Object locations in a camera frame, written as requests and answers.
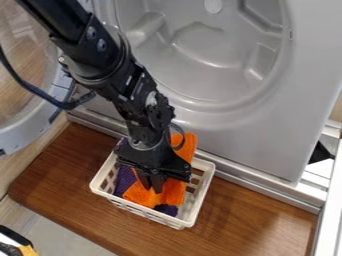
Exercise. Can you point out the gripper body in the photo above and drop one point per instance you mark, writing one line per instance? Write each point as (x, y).
(153, 156)

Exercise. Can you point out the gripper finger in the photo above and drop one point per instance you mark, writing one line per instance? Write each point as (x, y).
(158, 183)
(144, 178)

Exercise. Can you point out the orange cloth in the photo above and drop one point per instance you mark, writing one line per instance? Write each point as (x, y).
(171, 195)

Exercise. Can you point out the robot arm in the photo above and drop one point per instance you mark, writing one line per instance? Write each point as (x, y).
(93, 56)

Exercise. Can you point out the purple cloth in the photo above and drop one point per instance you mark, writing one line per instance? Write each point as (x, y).
(125, 178)

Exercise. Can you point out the white basket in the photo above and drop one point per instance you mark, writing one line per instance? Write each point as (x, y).
(189, 206)

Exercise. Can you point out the washing machine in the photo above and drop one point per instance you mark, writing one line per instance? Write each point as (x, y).
(231, 83)

